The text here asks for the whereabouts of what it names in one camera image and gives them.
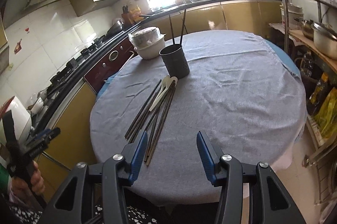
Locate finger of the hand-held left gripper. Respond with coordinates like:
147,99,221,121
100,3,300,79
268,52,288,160
29,127,62,147

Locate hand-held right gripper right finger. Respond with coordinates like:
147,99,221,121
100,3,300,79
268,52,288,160
196,131,307,224

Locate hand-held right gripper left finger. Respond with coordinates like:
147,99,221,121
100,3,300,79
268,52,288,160
37,131,148,224

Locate pile of dark chopsticks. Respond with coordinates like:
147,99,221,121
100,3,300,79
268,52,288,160
124,79,177,167

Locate black perforated utensil holder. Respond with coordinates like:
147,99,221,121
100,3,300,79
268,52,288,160
159,44,190,77

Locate dark wooden chopstick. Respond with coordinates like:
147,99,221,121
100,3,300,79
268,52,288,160
180,9,187,44
169,14,175,45

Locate person's left hand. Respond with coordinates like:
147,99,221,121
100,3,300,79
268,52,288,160
12,161,46,205

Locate white ceramic mug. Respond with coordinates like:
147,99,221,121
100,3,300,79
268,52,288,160
28,90,50,115

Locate white round appliance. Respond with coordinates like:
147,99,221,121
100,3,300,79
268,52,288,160
0,96,32,143

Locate black floral clothing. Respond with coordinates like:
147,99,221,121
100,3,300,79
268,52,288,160
8,200,179,224

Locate grey tablecloth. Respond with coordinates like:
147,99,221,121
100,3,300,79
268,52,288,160
90,29,307,205

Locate black gas stove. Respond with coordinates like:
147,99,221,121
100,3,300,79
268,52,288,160
49,32,124,88

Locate dark red built-in appliance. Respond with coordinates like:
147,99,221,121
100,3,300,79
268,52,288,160
84,38,135,94

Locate white bowl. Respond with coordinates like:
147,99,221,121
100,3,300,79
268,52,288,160
134,35,167,60

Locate plastic-wrapped dishes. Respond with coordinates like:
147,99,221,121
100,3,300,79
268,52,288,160
128,27,162,47

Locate metal wok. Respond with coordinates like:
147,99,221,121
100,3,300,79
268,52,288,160
107,19,125,34

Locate yellow plastic bag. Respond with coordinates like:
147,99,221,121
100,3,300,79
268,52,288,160
313,94,337,139

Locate dark oil bottle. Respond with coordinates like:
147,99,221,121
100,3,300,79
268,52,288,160
307,73,329,115

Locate blue table cover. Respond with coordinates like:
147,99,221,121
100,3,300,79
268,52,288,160
96,38,303,101

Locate wooden knife block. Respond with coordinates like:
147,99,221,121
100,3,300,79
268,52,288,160
122,5,136,25

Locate yellow bottles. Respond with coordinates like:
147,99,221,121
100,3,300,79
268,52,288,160
130,5,144,22

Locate small steel pot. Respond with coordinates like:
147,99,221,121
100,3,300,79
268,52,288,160
295,19,315,40

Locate white plastic bucket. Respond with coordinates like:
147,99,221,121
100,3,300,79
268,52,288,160
280,0,304,30

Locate large steel pot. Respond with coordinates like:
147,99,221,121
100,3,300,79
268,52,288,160
311,22,337,60

